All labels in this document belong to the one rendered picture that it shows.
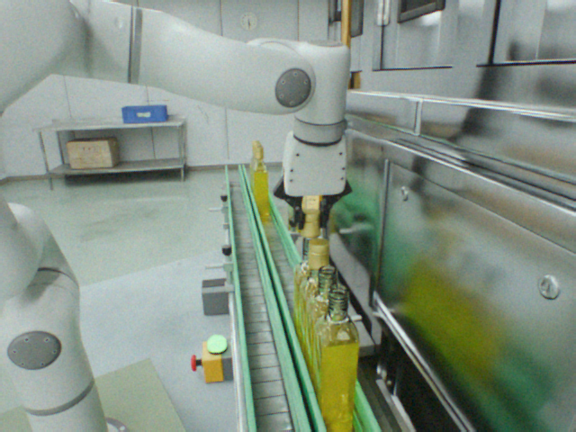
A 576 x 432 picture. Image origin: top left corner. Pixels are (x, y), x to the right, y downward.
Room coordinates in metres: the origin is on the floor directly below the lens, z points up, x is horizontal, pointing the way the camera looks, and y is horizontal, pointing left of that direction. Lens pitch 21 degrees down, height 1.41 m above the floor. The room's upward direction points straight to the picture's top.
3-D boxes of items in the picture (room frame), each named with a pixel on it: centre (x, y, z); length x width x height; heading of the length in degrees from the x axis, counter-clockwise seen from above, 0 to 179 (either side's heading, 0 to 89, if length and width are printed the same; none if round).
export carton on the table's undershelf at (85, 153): (5.35, 3.03, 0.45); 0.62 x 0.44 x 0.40; 96
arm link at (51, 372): (0.40, 0.35, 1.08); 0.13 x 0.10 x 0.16; 28
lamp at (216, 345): (0.69, 0.19, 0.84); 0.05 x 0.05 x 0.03
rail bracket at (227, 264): (0.86, 0.20, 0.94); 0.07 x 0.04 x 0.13; 101
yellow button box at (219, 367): (0.69, 0.19, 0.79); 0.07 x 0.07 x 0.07; 11
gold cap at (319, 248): (0.55, -0.04, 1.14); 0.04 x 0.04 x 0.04
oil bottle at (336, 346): (0.44, -0.06, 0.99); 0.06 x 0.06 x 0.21; 11
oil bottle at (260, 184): (1.46, 0.15, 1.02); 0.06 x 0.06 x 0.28; 11
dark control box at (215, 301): (0.96, 0.25, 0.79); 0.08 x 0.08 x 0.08; 11
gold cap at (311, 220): (0.61, -0.03, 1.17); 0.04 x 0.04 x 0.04
